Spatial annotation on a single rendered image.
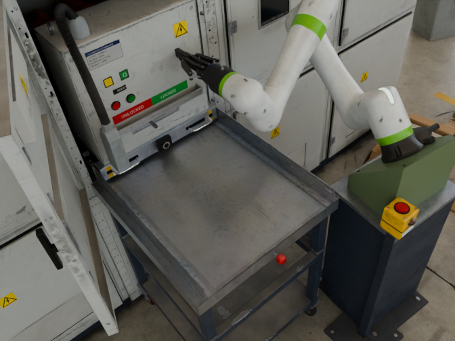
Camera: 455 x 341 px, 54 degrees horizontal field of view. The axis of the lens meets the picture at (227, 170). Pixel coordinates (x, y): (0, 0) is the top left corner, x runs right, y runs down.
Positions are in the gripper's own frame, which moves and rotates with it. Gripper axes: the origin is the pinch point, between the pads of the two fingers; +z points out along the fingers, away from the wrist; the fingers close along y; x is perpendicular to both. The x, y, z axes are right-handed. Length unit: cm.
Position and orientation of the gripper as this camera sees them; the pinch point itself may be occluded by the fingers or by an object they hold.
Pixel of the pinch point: (182, 55)
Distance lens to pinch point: 163.5
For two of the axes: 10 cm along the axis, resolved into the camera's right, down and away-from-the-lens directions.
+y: 7.7, -4.9, 4.1
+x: -0.8, -7.1, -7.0
